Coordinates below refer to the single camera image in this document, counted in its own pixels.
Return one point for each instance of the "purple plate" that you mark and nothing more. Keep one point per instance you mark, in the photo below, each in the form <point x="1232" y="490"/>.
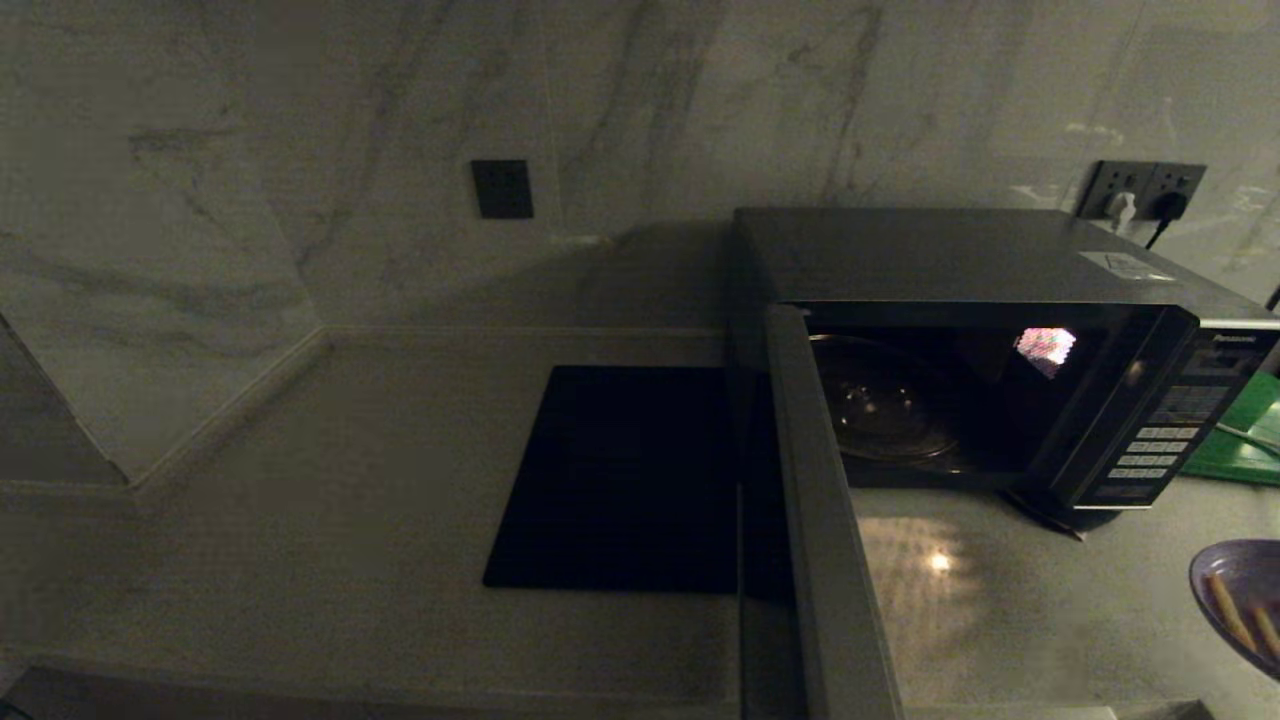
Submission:
<point x="1215" y="560"/>

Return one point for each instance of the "silver black microwave oven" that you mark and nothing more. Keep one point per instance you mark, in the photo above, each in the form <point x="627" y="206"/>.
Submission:
<point x="900" y="260"/>

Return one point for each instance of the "black glass induction cooktop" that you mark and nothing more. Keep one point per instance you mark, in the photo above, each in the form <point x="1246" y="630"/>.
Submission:
<point x="620" y="480"/>

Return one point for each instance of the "white power plug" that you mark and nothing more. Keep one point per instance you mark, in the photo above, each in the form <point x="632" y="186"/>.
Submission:
<point x="1120" y="210"/>

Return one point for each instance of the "black power plug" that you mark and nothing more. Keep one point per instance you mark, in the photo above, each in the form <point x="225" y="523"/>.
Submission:
<point x="1169" y="207"/>

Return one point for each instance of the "green cutting board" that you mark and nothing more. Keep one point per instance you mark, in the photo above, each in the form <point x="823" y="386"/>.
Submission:
<point x="1245" y="420"/>

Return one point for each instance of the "orange french fry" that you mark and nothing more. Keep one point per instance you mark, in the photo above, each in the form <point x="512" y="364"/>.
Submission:
<point x="1268" y="630"/>
<point x="1230" y="612"/>

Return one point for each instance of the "grey double wall socket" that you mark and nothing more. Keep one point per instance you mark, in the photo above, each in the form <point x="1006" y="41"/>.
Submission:
<point x="1140" y="178"/>

